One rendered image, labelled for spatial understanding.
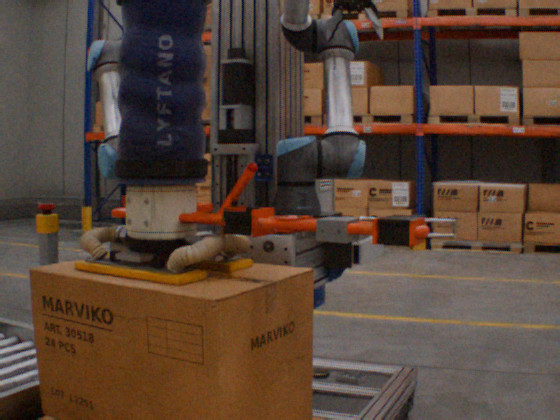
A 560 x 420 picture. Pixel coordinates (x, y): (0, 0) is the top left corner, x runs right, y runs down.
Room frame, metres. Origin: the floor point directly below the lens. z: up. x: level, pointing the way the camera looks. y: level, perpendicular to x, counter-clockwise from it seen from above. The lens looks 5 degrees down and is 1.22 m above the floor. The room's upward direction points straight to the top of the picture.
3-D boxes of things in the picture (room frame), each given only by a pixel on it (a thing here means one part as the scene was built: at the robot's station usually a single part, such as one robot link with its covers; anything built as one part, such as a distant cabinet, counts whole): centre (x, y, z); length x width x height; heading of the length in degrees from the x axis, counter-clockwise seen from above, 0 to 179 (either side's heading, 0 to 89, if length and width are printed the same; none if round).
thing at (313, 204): (2.04, -0.05, 1.09); 0.15 x 0.15 x 0.10
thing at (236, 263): (1.68, 0.24, 0.97); 0.34 x 0.10 x 0.05; 60
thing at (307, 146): (2.04, -0.06, 1.20); 0.13 x 0.12 x 0.14; 92
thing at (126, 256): (1.59, 0.28, 1.01); 0.34 x 0.25 x 0.06; 60
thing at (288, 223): (1.60, 0.05, 1.07); 0.93 x 0.30 x 0.04; 60
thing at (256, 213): (1.47, 0.07, 1.07); 0.10 x 0.08 x 0.06; 150
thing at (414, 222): (1.28, -0.23, 1.07); 0.08 x 0.07 x 0.05; 60
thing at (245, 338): (1.59, 0.28, 0.74); 0.60 x 0.40 x 0.40; 60
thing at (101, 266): (1.51, 0.33, 0.97); 0.34 x 0.10 x 0.05; 60
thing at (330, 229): (1.36, -0.12, 1.07); 0.07 x 0.07 x 0.04; 60
